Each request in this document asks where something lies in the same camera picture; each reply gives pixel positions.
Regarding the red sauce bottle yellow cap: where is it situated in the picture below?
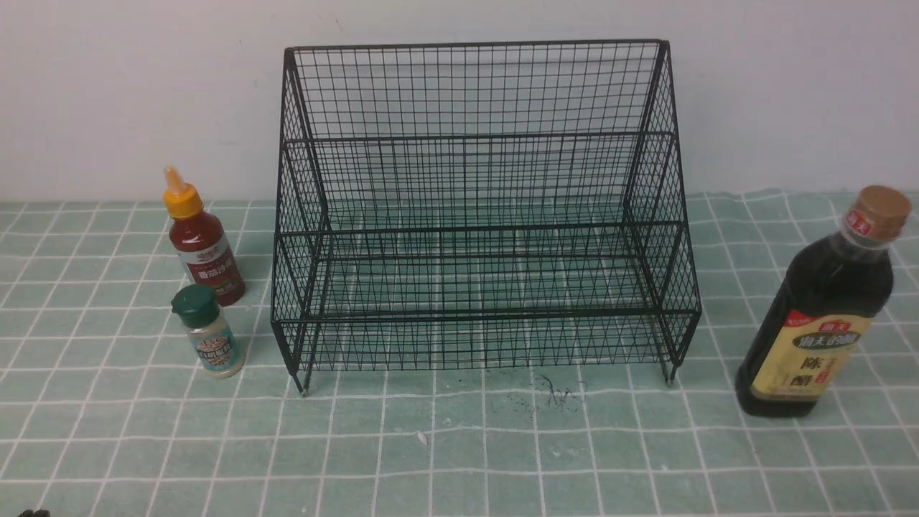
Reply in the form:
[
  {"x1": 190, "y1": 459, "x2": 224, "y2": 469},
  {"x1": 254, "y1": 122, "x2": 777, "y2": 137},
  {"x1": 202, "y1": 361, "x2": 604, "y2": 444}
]
[{"x1": 163, "y1": 167, "x2": 246, "y2": 307}]

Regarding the green checkered tablecloth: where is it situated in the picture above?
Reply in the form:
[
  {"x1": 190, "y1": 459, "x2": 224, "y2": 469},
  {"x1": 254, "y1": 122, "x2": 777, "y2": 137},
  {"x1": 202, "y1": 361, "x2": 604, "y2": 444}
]
[{"x1": 1, "y1": 190, "x2": 917, "y2": 516}]

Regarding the small seasoning jar green cap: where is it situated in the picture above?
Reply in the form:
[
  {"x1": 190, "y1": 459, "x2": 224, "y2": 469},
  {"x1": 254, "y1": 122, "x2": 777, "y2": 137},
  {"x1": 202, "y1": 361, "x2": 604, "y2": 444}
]
[{"x1": 171, "y1": 284, "x2": 244, "y2": 378}]

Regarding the black wire mesh shelf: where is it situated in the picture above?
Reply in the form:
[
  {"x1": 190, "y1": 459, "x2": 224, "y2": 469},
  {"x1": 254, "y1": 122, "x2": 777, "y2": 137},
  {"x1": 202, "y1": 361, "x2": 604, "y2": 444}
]
[{"x1": 271, "y1": 39, "x2": 703, "y2": 393}]

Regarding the dark vinegar bottle yellow label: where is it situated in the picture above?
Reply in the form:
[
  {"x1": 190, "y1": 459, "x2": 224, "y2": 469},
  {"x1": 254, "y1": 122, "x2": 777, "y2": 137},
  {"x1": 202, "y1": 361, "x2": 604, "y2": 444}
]
[{"x1": 734, "y1": 185, "x2": 912, "y2": 418}]

